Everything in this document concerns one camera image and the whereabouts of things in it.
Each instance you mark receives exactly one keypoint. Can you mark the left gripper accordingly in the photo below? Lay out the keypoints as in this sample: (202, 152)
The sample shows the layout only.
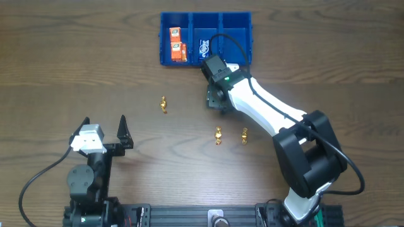
(115, 149)

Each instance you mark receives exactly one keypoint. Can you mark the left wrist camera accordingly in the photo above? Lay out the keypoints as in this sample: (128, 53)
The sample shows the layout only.
(89, 138)

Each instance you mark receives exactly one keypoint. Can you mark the gold wrapped candy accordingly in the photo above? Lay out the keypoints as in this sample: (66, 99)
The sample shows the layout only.
(218, 135)
(244, 135)
(163, 104)

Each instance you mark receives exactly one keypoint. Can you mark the mounting rail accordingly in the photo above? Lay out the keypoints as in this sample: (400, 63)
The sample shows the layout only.
(183, 217)

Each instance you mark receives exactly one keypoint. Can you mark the blue candy pack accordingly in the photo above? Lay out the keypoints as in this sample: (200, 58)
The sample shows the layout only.
(204, 48)

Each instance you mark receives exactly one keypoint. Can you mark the narrow orange candy box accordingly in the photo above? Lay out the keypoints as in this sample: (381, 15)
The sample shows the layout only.
(184, 53)

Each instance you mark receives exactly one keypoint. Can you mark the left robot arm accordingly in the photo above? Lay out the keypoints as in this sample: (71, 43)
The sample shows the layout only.
(94, 179)

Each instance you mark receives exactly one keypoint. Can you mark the blue tray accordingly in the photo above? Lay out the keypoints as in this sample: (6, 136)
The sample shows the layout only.
(235, 20)

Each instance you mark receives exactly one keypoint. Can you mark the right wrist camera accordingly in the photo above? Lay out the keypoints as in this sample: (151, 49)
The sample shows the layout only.
(233, 67)

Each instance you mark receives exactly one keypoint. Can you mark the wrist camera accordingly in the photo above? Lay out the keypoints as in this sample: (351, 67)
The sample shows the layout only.
(89, 138)
(233, 67)

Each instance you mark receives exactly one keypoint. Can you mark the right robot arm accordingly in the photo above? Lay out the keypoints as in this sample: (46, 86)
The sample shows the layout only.
(300, 157)

